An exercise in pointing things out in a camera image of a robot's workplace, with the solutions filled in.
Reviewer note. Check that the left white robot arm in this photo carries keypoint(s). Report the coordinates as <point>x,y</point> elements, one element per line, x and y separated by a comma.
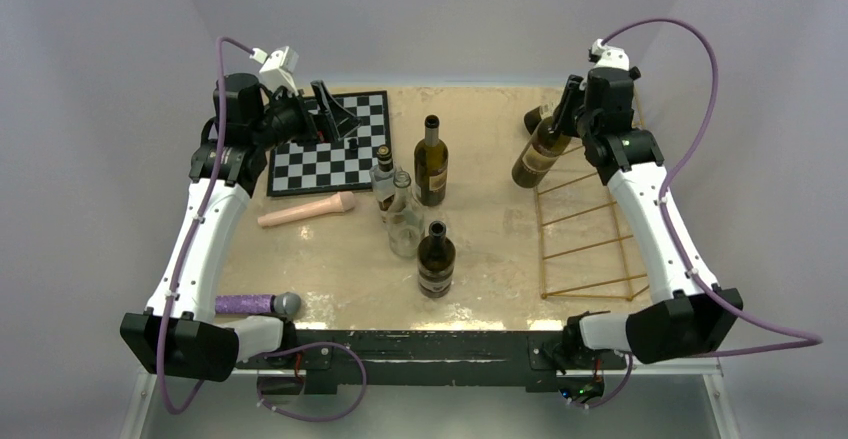
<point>175,334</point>

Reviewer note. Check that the black white chessboard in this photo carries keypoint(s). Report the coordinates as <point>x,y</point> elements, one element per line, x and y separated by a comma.
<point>296,170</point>

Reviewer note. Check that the gold wire wine rack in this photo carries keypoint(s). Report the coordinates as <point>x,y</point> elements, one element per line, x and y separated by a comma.
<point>586,249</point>

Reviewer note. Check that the purple glitter microphone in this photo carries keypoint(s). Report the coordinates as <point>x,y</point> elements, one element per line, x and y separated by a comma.
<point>286,305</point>

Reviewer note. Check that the dark wine bottle white label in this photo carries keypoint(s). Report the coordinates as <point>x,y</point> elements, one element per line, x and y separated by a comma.
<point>436,255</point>

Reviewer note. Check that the clear square liquor bottle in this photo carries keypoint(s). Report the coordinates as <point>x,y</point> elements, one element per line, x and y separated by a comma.
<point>382,176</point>

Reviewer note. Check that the tall green wine bottle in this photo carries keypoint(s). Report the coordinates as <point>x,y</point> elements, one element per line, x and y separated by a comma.
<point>431,164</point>

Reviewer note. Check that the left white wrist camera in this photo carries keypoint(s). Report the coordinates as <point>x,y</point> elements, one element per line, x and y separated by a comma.
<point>277,67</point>

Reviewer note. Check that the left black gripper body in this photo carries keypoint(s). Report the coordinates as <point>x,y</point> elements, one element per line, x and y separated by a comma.
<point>288,120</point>

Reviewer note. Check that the clear glass bottle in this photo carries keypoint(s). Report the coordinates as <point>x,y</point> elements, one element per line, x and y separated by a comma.
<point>404,218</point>

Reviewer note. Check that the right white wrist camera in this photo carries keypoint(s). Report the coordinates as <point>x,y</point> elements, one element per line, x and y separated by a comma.
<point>602,55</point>

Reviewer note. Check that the black mounting base bar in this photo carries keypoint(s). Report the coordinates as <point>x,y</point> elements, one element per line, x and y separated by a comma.
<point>532,360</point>

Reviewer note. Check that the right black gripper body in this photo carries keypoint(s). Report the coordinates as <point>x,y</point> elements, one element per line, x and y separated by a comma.
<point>585,122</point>

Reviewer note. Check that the dark wine bottle gold label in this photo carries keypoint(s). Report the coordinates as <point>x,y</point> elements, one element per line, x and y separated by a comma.
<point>540,153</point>

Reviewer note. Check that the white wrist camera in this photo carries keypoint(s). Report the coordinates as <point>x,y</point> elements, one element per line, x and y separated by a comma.
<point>277,67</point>
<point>602,55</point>

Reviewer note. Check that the dark wine bottle cream label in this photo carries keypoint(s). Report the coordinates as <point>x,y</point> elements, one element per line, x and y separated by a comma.
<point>536,115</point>

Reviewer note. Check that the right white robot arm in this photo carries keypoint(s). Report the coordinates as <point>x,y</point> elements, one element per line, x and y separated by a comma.
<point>686,317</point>

